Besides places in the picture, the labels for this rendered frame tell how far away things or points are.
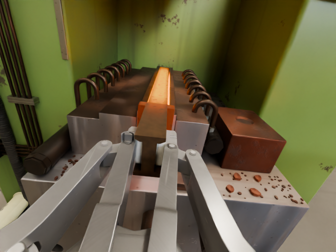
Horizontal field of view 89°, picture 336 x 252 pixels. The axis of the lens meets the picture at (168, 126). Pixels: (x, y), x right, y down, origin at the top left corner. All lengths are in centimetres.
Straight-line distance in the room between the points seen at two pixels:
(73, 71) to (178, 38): 41
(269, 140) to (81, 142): 28
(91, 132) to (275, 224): 30
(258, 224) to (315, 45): 33
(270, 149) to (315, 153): 28
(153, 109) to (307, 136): 41
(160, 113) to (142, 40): 54
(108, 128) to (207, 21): 55
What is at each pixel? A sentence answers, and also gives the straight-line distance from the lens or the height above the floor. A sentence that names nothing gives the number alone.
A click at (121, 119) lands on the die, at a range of 25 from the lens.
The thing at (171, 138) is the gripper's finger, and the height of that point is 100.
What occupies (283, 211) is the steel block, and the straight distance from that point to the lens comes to 30.
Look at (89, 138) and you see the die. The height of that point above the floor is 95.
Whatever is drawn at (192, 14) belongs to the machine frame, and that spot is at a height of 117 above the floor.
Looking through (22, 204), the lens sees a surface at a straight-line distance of 66.
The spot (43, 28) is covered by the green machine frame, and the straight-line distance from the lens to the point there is 42.
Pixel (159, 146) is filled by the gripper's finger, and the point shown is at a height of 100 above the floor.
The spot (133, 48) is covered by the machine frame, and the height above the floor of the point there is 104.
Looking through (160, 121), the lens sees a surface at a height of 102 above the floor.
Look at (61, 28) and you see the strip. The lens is 40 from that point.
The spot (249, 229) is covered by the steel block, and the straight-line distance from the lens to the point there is 32.
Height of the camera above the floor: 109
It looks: 27 degrees down
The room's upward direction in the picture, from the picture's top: 8 degrees clockwise
